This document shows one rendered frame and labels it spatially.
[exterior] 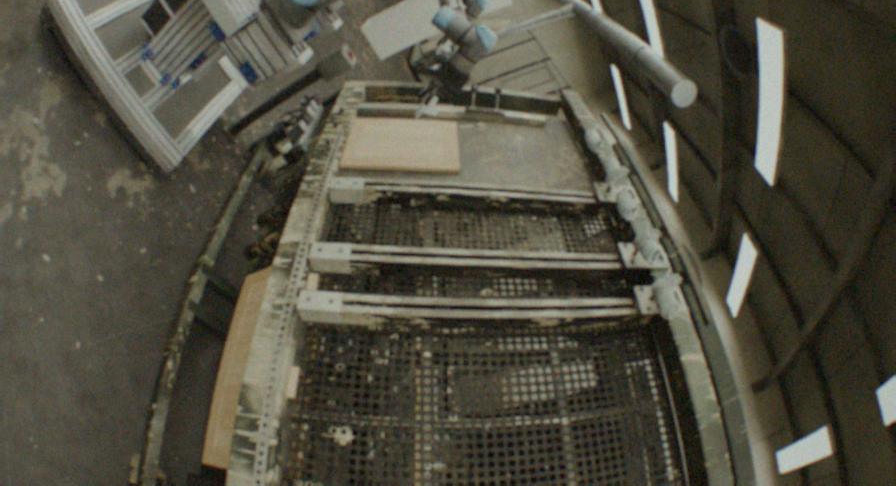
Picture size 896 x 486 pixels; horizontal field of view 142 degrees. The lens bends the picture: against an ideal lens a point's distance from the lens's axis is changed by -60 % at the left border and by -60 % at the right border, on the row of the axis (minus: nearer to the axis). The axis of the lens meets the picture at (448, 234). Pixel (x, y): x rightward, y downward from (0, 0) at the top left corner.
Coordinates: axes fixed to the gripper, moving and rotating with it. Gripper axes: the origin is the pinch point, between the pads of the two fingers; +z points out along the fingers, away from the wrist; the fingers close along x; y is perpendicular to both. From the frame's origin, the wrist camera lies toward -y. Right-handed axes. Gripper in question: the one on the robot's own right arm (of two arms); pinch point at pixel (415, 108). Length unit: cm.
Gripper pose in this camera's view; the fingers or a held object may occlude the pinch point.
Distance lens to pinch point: 127.2
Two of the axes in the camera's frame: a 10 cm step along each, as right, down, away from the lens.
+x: 0.0, -7.1, 7.0
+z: -6.0, 5.6, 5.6
